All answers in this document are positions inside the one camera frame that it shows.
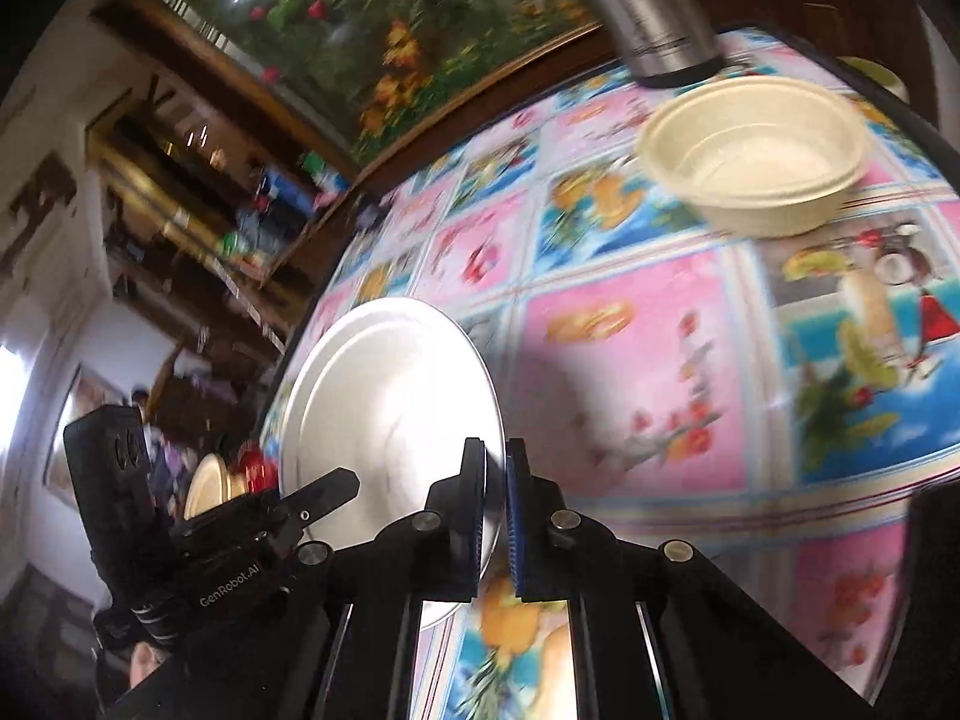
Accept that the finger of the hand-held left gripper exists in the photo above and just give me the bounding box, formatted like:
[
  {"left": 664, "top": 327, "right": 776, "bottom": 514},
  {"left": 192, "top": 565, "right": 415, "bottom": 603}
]
[{"left": 281, "top": 467, "right": 361, "bottom": 535}]

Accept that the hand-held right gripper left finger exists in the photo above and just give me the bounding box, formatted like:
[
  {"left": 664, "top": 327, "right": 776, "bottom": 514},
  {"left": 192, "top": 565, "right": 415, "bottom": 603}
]
[{"left": 247, "top": 437, "right": 488, "bottom": 720}]

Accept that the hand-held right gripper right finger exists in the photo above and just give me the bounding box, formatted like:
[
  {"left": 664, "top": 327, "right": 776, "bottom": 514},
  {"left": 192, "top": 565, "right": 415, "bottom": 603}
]
[{"left": 507, "top": 437, "right": 878, "bottom": 720}]

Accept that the large red plastic plate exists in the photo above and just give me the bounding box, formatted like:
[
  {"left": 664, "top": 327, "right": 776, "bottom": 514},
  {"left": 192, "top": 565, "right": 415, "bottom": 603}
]
[{"left": 236, "top": 446, "right": 281, "bottom": 494}]

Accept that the beige paper bowl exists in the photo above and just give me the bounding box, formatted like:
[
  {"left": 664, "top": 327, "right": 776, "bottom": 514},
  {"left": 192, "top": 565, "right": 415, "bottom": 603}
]
[
  {"left": 637, "top": 75, "right": 872, "bottom": 237},
  {"left": 184, "top": 452, "right": 247, "bottom": 520}
]

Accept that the white enamel plate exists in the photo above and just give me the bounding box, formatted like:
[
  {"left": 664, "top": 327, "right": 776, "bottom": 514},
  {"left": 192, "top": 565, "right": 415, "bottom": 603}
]
[{"left": 279, "top": 298, "right": 505, "bottom": 631}]

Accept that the fruit print tablecloth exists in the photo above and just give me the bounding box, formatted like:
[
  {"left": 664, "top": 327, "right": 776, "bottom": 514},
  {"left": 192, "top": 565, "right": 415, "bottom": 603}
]
[{"left": 259, "top": 28, "right": 960, "bottom": 720}]

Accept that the wooden cabinet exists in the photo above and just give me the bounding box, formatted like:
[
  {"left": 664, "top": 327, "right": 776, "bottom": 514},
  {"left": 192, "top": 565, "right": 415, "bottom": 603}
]
[{"left": 90, "top": 0, "right": 391, "bottom": 361}]

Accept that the stainless steel thermos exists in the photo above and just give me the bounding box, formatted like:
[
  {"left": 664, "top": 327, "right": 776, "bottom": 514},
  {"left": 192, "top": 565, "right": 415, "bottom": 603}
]
[{"left": 547, "top": 0, "right": 725, "bottom": 89}]

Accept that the floral wall mural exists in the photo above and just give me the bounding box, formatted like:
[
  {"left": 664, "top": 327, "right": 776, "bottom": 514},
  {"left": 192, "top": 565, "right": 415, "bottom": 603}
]
[{"left": 142, "top": 0, "right": 766, "bottom": 160}]

